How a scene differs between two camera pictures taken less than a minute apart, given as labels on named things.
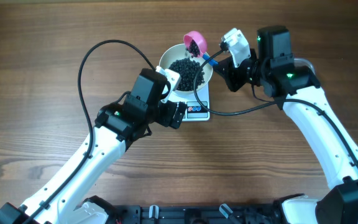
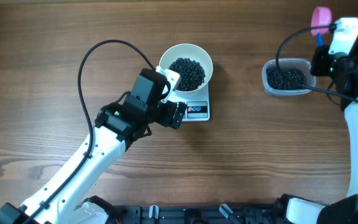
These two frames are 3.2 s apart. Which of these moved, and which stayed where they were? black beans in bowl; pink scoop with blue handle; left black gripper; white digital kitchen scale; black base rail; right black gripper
Moved: right black gripper; pink scoop with blue handle
Stayed: black beans in bowl; white digital kitchen scale; left black gripper; black base rail
